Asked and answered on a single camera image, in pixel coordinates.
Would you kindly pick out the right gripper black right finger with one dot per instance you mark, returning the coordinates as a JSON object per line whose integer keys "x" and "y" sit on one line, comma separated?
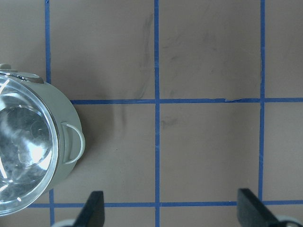
{"x": 251, "y": 212}

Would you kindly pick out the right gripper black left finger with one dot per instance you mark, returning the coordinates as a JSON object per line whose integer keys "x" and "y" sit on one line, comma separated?
{"x": 93, "y": 211}

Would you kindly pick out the clear glass pot lid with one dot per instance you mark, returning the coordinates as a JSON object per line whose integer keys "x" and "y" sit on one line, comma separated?
{"x": 28, "y": 144}

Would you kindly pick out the pale green cooking pot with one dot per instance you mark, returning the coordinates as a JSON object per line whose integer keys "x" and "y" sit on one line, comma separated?
{"x": 71, "y": 141}

